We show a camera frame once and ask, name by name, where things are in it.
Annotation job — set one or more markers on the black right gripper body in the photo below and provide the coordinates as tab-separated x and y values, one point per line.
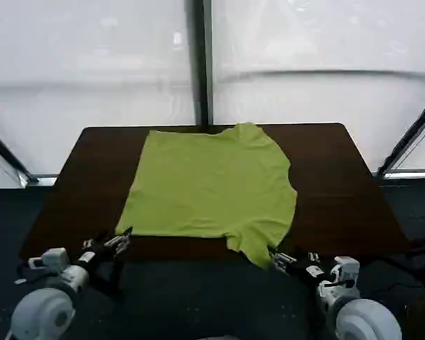
299	270

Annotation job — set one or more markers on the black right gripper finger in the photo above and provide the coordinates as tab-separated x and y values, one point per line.
313	255
281	261

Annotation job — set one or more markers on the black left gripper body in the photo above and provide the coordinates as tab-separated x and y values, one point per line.
101	252

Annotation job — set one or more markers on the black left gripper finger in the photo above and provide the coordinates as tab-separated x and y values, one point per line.
118	242
88	243

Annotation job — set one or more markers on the lime green t-shirt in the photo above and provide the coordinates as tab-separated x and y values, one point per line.
209	187

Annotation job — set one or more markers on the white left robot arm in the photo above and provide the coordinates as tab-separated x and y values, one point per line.
46	308

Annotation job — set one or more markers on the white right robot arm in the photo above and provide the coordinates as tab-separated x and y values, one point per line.
354	311

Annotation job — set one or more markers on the dark brown wooden table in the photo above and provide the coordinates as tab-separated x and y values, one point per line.
340	195

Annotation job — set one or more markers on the dark diagonal window brace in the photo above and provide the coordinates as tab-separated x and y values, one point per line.
411	134
7	156

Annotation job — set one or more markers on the dark vertical window post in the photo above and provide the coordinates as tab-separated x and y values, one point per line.
200	63

